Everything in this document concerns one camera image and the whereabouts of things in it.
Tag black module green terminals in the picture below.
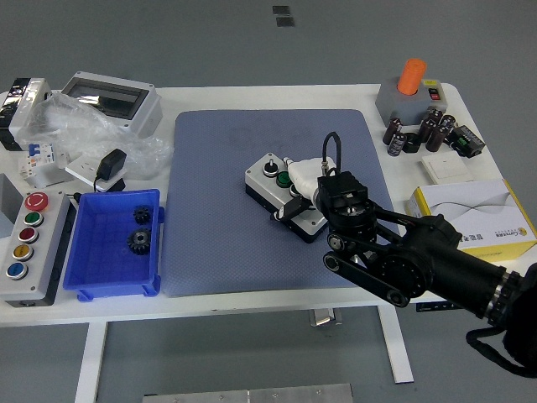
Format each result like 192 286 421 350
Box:
446 124 487 159

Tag grey distribution box clear cover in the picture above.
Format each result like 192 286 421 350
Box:
60 71 163 139

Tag grey metal plate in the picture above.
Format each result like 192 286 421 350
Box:
142 382 354 403

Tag black ring core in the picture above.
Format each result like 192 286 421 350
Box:
403 132 423 154

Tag white and black device box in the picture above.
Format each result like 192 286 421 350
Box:
0 77 52 152

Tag grey metal box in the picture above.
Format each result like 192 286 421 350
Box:
0 174 23 240

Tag large black gear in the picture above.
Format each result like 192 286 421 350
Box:
127 227 153 256

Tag white and yellow carton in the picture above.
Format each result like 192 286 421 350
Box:
404 178 537 264

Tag white blue circuit breaker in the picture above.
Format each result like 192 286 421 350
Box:
17 141 58 180

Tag black table control panel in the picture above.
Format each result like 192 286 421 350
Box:
416 301 458 312

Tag black power adapter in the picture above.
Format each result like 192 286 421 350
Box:
92 149 128 193

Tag white wall socket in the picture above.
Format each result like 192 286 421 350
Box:
65 154 127 190

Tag blue plastic bin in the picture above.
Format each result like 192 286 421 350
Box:
62 188 165 302

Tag five-button grey control box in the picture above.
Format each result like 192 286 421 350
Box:
0 191 77 307

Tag clear plastic bag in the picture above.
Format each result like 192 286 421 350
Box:
18 92 175 180

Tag grey-blue table mat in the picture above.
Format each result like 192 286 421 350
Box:
161 109 398 298

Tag white table leg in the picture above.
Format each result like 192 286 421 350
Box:
376 305 415 384
74 322 109 403

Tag four-button grey control box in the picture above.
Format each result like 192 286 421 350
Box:
244 153 331 244

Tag orange cylinder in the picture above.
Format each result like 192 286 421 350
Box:
397 57 428 97

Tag small black gear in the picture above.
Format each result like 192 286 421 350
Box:
133 204 153 226

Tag white wall switch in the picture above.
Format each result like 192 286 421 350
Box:
421 153 473 184

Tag metal bracket under table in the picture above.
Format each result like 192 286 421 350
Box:
309 309 343 327

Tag grey base with switch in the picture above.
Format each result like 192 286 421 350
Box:
375 77 450 127

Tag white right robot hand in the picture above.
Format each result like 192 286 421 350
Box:
272 156 337 222

